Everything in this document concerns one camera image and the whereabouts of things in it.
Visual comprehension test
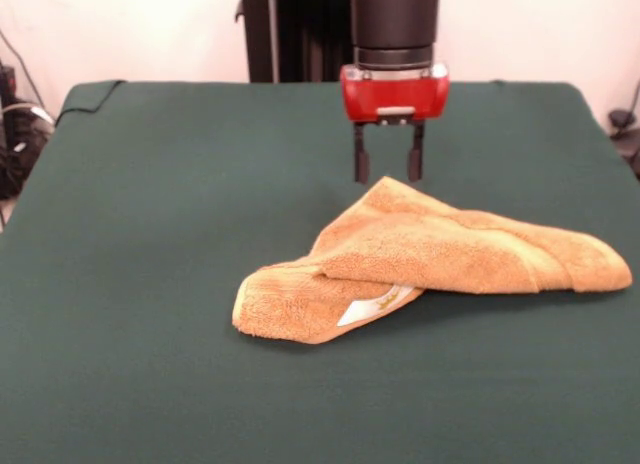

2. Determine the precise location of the white cable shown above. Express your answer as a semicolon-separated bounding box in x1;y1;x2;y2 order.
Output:
0;101;55;130

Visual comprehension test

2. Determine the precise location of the tan terry towel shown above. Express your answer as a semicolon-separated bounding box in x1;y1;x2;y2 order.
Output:
230;176;632;346

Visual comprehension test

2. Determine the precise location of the dark green table cloth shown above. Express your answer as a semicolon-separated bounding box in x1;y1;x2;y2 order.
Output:
0;79;640;464

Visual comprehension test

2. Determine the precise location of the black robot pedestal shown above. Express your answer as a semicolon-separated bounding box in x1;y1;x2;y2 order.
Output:
234;0;354;84

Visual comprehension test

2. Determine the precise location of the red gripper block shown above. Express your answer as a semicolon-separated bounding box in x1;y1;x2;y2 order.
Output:
339;62;451;184

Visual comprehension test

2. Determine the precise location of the black cable tangle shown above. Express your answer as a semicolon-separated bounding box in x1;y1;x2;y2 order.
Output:
0;108;51;201

